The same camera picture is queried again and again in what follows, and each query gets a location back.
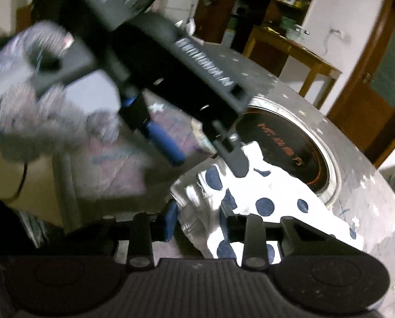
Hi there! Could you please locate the white polka dot garment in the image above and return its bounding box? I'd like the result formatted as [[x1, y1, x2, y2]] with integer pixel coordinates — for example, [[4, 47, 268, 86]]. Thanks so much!
[[169, 141, 365, 269]]

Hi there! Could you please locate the person's left hand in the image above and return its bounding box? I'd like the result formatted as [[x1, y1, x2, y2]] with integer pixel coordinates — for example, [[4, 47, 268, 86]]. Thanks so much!
[[0, 84, 119, 162]]

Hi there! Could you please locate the brown wooden door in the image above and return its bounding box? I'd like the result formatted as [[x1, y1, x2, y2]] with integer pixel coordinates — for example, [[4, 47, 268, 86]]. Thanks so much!
[[327, 0, 395, 169]]

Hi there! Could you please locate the round black induction cooktop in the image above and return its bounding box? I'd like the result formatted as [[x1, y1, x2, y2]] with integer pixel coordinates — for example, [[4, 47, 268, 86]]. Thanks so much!
[[235, 95, 342, 207]]

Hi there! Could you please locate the dark wooden shelf cabinet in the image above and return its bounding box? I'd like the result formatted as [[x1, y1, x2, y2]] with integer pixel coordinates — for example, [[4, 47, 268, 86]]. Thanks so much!
[[192, 0, 321, 54]]

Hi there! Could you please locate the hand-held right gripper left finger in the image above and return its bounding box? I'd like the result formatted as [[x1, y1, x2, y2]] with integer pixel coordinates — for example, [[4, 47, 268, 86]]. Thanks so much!
[[75, 201, 179, 270]]

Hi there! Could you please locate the black cable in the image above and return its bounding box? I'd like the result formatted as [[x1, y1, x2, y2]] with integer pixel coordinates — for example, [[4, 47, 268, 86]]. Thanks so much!
[[3, 161, 29, 202]]

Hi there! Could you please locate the wooden side table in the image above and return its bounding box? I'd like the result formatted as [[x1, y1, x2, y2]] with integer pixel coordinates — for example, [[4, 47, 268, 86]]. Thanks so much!
[[242, 25, 343, 108]]

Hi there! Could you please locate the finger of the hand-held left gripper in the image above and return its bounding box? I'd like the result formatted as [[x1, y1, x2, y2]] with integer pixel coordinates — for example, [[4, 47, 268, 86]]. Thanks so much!
[[212, 121, 249, 178], [120, 93, 186, 167]]

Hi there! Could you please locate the white hanging cable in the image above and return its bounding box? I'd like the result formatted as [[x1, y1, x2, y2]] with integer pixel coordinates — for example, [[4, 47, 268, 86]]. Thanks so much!
[[323, 33, 335, 55]]

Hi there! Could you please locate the grey star print table cover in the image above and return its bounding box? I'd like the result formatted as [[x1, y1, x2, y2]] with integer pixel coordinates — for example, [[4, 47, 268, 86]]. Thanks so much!
[[52, 40, 395, 318]]

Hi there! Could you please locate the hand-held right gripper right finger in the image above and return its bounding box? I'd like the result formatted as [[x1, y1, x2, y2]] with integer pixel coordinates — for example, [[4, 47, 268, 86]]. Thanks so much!
[[221, 205, 350, 270]]

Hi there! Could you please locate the person's dark jacket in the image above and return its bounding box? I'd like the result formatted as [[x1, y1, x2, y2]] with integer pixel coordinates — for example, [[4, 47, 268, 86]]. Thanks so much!
[[0, 189, 72, 255]]

